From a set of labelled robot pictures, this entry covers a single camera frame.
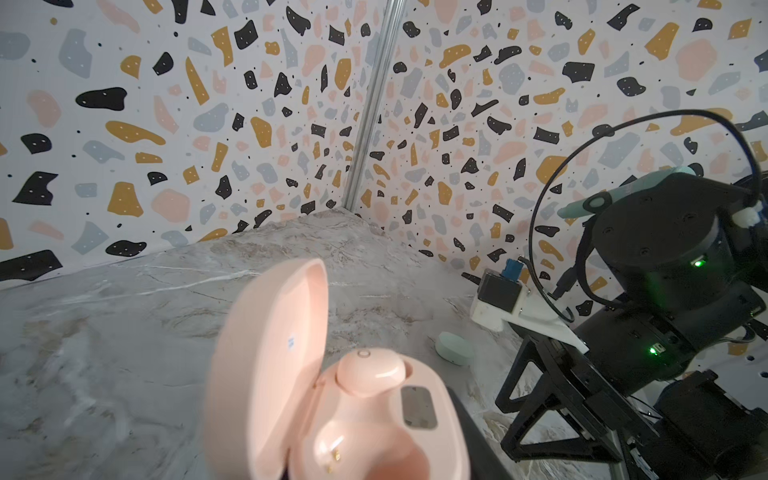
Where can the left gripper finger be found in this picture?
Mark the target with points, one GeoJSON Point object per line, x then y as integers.
{"type": "Point", "coordinates": [484, 463]}

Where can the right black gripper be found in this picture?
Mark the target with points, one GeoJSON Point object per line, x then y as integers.
{"type": "Point", "coordinates": [690, 255]}

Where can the mint green earbud case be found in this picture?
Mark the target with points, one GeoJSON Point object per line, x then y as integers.
{"type": "Point", "coordinates": [454, 349]}

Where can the pink earbud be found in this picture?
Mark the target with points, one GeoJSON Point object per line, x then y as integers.
{"type": "Point", "coordinates": [366, 373]}

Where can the pink earbud case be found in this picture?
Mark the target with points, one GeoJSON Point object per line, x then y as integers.
{"type": "Point", "coordinates": [273, 410]}

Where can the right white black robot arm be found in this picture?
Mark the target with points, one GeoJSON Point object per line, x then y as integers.
{"type": "Point", "coordinates": [681, 428]}

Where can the mint green microphone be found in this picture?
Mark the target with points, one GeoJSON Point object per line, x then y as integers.
{"type": "Point", "coordinates": [601, 200]}

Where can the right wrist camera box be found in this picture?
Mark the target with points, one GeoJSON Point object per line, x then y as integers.
{"type": "Point", "coordinates": [502, 298]}

